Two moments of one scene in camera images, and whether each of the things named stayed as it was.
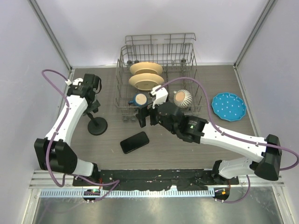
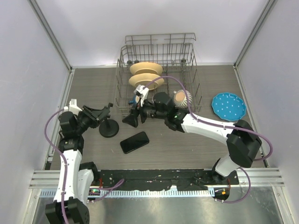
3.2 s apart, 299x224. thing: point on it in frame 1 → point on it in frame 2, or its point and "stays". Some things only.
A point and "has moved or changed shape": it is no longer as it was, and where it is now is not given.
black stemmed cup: (97, 125) has moved or changed shape
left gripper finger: (94, 107) → (106, 111)
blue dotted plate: (228, 107) stays
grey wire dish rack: (154, 68) stays
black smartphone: (134, 142) stays
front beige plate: (146, 81) stays
